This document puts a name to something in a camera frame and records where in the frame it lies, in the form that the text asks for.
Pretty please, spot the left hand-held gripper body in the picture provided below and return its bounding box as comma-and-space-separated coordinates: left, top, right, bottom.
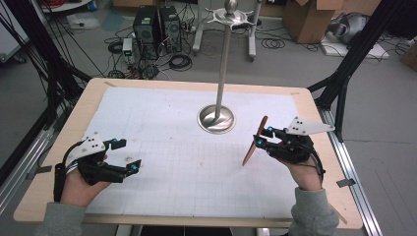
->
67, 131, 128, 187

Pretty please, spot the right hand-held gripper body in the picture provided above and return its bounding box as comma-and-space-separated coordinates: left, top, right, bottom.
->
267, 116, 336, 165

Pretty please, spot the wooden rice spatula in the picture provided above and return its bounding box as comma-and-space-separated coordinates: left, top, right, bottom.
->
241, 115, 269, 167

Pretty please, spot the person's right hand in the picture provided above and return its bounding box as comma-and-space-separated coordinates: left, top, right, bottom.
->
281, 154, 324, 192

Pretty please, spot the person's left hand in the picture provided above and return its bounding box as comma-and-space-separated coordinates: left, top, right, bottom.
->
60, 153, 112, 208

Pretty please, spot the white grid mat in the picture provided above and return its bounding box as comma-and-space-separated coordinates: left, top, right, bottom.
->
83, 86, 313, 220

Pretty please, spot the metal utensil hanging stand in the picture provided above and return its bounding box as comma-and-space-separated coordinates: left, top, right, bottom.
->
196, 0, 260, 136

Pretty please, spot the white metal floor stand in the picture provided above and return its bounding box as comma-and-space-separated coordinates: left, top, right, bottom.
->
191, 0, 264, 63

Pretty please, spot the small white green device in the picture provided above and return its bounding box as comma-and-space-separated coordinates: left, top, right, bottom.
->
121, 37, 135, 64

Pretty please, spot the large open cardboard box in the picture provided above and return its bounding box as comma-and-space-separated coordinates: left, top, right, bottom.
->
282, 0, 345, 45

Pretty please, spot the large black computer tower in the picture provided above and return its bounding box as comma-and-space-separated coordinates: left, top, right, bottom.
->
132, 4, 162, 61

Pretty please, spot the slim black computer tower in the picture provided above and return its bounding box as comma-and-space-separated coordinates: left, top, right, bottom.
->
158, 5, 183, 54

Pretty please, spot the grey vacuum cleaner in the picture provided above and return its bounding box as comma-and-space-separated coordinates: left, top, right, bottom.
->
328, 12, 370, 45

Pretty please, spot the white flat board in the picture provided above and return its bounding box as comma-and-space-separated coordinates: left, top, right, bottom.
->
319, 32, 391, 61

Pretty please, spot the small cardboard box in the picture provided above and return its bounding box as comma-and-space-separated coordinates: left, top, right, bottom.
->
400, 36, 417, 72

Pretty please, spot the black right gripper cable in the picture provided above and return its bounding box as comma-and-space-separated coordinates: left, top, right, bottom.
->
308, 143, 327, 185

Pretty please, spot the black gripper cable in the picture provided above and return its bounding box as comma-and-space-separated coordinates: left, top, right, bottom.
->
308, 143, 327, 185
52, 140, 84, 203

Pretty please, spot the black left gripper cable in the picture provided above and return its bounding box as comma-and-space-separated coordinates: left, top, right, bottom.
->
52, 140, 84, 203

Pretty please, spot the grey metal bracket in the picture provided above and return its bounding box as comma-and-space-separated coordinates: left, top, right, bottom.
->
25, 164, 53, 180
335, 178, 357, 189

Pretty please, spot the aluminium rail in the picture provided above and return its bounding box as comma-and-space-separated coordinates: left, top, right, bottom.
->
318, 107, 384, 236
0, 127, 56, 215

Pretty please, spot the thin black cable coil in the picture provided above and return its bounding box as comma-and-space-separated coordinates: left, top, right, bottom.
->
261, 37, 286, 50

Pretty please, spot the thick black cable coil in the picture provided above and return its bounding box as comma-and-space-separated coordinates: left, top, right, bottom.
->
168, 53, 194, 73

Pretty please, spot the black frame strut with cables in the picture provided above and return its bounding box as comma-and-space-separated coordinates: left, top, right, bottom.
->
0, 0, 93, 132

